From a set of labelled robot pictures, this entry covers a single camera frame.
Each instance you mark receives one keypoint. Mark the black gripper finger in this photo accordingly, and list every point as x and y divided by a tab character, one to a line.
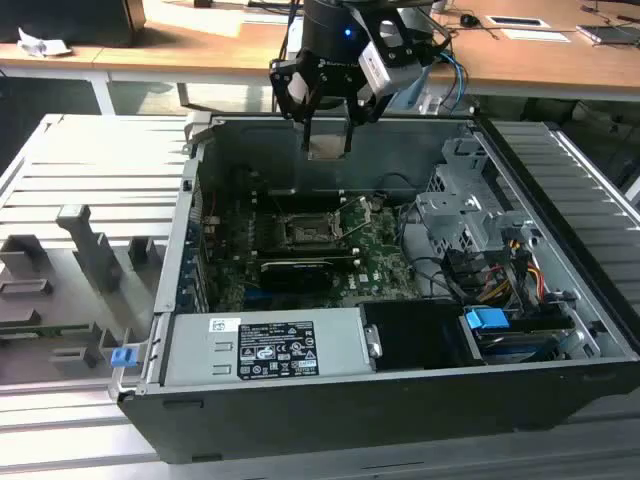
361	112
280	75

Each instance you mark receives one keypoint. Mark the small square CPU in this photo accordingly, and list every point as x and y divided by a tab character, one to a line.
326	150

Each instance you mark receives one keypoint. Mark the metal locking lever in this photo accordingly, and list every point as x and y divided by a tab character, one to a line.
278	207

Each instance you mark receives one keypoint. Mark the CPU socket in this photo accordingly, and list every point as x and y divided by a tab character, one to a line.
307	231

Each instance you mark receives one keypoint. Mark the white paper sheet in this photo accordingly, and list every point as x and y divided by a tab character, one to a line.
265	19
537	35

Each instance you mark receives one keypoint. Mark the wooden desk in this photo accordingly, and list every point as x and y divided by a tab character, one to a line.
525	60
175	45

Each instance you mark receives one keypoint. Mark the metal drive cage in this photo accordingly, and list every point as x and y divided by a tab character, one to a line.
450	210

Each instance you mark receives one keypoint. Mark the black computer mouse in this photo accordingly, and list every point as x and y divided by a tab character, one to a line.
468	20

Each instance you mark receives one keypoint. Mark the green motherboard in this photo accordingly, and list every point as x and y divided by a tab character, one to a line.
385	280

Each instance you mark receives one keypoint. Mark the black graphics card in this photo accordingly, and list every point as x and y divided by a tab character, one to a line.
295	277

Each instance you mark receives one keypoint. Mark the black box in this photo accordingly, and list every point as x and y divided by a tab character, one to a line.
70	20

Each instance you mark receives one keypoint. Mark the black plastic shroud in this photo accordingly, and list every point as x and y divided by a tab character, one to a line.
415	335

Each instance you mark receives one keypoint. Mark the blue disk carrier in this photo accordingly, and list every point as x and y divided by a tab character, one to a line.
485	319

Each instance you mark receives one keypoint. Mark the crumpled white paper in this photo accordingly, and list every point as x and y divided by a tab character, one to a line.
40	45

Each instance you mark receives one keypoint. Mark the grey parts rack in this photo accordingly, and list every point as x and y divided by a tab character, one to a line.
95	250

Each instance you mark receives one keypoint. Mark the grey laptop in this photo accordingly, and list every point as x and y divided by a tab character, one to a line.
607	34

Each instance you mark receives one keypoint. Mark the grey power supply unit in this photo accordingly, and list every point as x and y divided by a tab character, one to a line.
200	350

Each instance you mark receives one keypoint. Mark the open black PC case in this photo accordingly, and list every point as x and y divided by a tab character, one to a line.
350	425

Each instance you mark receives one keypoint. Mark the blue case latch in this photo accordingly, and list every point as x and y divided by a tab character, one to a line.
123	357

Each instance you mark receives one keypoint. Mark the green RAM stick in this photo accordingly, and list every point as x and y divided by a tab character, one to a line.
45	328

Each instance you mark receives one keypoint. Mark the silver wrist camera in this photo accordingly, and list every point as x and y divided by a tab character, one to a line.
387	67

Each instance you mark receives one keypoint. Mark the black camera bracket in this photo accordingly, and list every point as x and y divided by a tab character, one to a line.
400	50

